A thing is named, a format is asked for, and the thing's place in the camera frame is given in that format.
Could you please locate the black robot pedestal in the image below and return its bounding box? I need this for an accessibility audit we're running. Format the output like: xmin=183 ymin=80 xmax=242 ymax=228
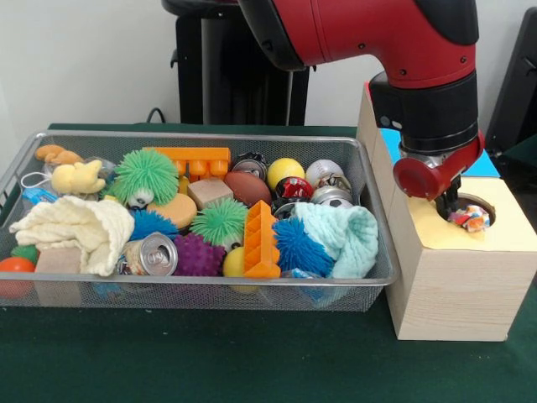
xmin=161 ymin=0 xmax=312 ymax=126

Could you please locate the mint cloth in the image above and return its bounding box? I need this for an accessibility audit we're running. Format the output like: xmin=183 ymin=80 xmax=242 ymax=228
xmin=293 ymin=201 xmax=380 ymax=280

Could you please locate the cream cloth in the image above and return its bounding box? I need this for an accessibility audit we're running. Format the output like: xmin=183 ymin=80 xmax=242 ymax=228
xmin=8 ymin=195 xmax=136 ymax=277

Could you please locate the purple spiky ball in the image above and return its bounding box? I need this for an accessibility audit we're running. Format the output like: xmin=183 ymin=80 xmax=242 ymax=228
xmin=172 ymin=233 xmax=227 ymax=277

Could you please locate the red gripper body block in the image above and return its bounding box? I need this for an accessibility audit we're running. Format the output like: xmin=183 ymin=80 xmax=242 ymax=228
xmin=393 ymin=129 xmax=487 ymax=202

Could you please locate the multicoloured cloth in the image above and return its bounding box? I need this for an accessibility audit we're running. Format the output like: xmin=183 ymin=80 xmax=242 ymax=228
xmin=447 ymin=204 xmax=493 ymax=233

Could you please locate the yellow ball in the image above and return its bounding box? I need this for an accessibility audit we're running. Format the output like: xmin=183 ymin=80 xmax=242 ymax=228
xmin=267 ymin=157 xmax=306 ymax=191

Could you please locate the green spiky ball with eyes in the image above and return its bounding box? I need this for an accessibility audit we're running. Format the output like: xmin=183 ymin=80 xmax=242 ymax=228
xmin=189 ymin=196 xmax=249 ymax=249
xmin=109 ymin=147 xmax=180 ymax=211

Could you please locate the blue spiky ball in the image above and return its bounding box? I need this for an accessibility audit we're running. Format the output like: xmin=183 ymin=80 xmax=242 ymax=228
xmin=129 ymin=209 xmax=180 ymax=243

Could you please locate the orange toy brick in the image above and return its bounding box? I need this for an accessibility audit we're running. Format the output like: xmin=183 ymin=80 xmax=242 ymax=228
xmin=242 ymin=200 xmax=282 ymax=280

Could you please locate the black monitor on stand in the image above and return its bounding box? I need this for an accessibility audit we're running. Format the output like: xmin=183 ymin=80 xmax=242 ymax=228
xmin=482 ymin=6 xmax=537 ymax=146

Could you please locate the dark green table cloth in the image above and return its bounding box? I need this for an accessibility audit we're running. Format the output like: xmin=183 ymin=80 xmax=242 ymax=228
xmin=0 ymin=122 xmax=537 ymax=403
xmin=493 ymin=133 xmax=537 ymax=163

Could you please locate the shallow mesh bin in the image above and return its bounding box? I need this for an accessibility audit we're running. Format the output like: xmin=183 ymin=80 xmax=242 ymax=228
xmin=0 ymin=129 xmax=400 ymax=314

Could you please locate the orange-red ball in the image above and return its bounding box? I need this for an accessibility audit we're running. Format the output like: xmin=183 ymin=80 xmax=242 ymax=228
xmin=0 ymin=257 xmax=37 ymax=300

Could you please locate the crushed drink can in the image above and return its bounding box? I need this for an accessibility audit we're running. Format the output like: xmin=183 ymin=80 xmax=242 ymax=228
xmin=119 ymin=232 xmax=180 ymax=277

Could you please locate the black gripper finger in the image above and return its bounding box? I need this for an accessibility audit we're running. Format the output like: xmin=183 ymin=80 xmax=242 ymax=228
xmin=435 ymin=186 xmax=451 ymax=215
xmin=448 ymin=175 xmax=463 ymax=212

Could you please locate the wooden box with three holes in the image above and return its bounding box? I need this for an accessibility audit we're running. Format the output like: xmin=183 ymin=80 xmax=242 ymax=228
xmin=355 ymin=81 xmax=537 ymax=342

